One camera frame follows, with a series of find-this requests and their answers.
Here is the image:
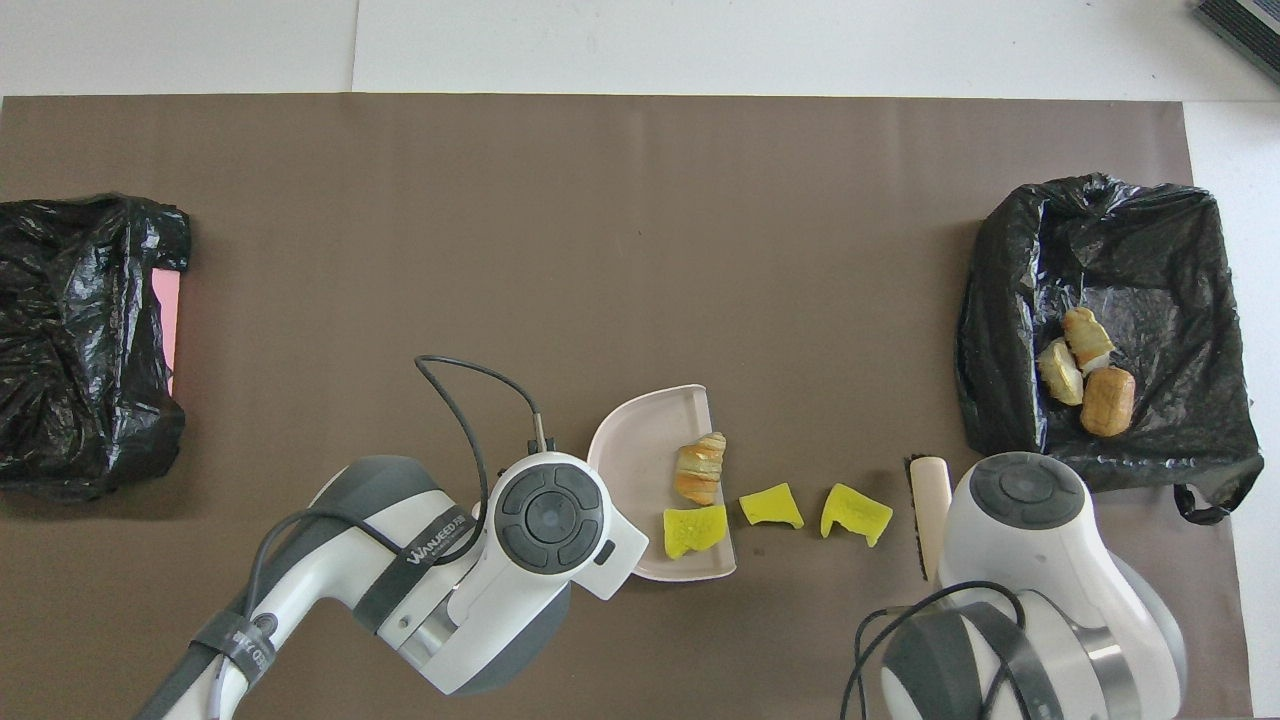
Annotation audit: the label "brown paper table mat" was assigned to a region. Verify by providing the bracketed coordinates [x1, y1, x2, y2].
[0, 93, 1253, 720]

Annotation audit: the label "striped croissant piece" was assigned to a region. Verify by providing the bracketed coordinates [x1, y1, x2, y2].
[1062, 307, 1116, 371]

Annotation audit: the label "yellow sponge piece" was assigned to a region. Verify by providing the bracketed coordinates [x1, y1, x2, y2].
[738, 483, 805, 530]
[663, 505, 730, 561]
[820, 483, 895, 548]

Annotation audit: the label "beige plastic dustpan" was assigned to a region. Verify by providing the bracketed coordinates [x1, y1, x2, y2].
[586, 384, 739, 583]

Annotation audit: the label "orange croissant piece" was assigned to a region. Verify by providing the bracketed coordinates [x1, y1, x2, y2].
[675, 432, 729, 507]

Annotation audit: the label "pink bin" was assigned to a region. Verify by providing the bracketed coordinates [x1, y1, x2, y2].
[152, 268, 182, 397]

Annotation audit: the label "brown bread roll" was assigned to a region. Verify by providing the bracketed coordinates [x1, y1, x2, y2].
[1080, 366, 1137, 438]

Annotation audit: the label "pale bread piece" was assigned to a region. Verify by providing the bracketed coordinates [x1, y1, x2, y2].
[1038, 338, 1085, 407]

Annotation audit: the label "dark ridged device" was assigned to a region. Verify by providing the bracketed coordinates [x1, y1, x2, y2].
[1193, 0, 1280, 86]

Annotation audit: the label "beige hand brush black bristles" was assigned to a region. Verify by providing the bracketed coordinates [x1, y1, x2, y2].
[906, 455, 953, 583]

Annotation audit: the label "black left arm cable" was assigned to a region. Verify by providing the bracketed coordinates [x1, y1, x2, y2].
[414, 355, 557, 561]

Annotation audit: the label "black plastic trash bag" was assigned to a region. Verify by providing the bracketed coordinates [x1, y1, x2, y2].
[0, 192, 192, 504]
[953, 172, 1266, 526]

